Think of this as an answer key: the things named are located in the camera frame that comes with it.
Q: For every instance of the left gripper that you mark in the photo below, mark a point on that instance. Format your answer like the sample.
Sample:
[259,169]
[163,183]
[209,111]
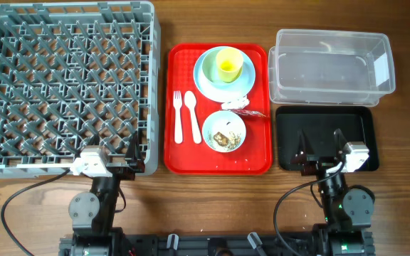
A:
[135,163]

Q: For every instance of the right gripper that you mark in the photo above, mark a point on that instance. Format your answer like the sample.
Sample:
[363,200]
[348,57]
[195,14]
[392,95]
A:
[319,163]

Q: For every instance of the white plastic fork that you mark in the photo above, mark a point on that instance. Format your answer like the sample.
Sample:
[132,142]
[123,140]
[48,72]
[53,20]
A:
[177,103]

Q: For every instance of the white plastic spoon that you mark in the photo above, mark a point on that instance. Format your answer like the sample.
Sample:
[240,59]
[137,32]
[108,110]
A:
[190,102]

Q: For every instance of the food scraps and rice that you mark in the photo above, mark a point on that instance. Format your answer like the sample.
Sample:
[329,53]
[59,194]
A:
[225,142]

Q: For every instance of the small light blue bowl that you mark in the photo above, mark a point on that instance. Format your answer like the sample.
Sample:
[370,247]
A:
[223,121]

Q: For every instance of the white napkin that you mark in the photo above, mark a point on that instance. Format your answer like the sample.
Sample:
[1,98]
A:
[238,104]

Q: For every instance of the red snack wrapper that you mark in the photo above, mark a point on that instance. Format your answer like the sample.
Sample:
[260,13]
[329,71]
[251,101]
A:
[250,113]

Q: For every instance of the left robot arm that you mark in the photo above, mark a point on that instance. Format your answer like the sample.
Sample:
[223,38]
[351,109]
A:
[93,212]

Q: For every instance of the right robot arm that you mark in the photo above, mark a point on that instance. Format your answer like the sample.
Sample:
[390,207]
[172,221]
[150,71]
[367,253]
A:
[348,209]

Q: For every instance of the grey dishwasher rack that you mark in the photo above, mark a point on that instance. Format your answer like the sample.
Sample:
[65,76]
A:
[74,75]

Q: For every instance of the black plastic tray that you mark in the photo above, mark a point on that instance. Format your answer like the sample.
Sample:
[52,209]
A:
[318,124]

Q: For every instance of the red plastic tray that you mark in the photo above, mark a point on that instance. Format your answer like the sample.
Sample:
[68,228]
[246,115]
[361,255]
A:
[254,156]

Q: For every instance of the clear plastic bin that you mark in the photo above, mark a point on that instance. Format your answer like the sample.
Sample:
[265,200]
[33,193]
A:
[322,67]

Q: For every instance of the light blue plate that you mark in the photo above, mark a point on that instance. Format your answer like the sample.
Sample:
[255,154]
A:
[225,92]

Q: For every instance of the green bowl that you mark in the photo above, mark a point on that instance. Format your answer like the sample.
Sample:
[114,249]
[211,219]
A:
[209,67]

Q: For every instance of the yellow cup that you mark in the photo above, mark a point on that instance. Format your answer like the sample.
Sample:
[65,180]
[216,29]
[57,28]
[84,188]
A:
[229,62]

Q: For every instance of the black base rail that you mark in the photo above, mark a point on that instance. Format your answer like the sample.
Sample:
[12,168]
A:
[219,245]

